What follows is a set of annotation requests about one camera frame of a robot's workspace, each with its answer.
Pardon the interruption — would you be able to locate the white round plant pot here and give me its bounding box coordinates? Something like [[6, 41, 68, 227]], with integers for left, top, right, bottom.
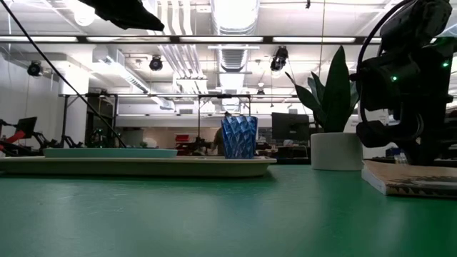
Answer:
[[310, 132, 364, 171]]

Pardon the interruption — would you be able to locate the white column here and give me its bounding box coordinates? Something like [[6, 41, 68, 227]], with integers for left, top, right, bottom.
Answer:
[[358, 109, 393, 124]]

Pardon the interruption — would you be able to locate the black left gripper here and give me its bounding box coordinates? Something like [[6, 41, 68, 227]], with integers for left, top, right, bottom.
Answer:
[[78, 0, 165, 31]]

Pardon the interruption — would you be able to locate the small black tilted monitor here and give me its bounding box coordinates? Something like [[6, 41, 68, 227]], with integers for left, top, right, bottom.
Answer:
[[14, 116, 39, 138]]

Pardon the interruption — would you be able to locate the person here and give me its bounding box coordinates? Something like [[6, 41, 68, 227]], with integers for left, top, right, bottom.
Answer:
[[211, 111, 233, 156]]

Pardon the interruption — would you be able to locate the beige plastic tray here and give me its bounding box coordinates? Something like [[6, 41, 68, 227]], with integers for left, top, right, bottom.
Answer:
[[0, 156, 278, 178]]

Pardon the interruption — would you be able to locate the teal round plate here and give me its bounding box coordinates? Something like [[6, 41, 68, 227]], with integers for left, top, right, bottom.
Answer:
[[43, 148, 179, 159]]

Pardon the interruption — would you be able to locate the red background robot part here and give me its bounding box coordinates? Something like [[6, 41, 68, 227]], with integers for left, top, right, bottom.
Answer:
[[0, 130, 28, 151]]

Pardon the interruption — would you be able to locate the green table mat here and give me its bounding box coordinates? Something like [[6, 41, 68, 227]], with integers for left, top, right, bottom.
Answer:
[[0, 164, 457, 257]]

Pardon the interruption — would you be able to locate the black computer monitor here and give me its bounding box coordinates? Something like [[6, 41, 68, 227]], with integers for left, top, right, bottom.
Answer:
[[271, 112, 311, 142]]

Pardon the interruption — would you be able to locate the black shelf rack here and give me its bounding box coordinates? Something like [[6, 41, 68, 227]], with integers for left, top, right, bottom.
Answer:
[[59, 92, 119, 149]]

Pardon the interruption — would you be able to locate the blue faceted plastic cup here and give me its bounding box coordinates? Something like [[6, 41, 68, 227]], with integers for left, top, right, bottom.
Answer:
[[221, 115, 258, 160]]

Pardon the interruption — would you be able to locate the green artificial plant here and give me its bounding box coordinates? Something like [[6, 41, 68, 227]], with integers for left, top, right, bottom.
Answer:
[[284, 45, 361, 134]]

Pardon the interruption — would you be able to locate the black overhead beam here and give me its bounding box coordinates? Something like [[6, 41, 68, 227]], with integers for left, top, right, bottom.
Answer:
[[0, 34, 383, 46]]

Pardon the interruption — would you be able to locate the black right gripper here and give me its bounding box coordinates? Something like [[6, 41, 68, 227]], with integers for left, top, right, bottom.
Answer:
[[351, 53, 426, 148]]

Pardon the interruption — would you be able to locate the black ceiling spot lamp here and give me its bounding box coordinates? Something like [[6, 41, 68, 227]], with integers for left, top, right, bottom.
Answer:
[[26, 60, 44, 77], [149, 56, 164, 72], [269, 45, 289, 72]]

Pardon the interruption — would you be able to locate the thin black right camera cable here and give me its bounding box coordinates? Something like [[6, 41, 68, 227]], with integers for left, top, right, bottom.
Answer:
[[355, 0, 411, 124]]

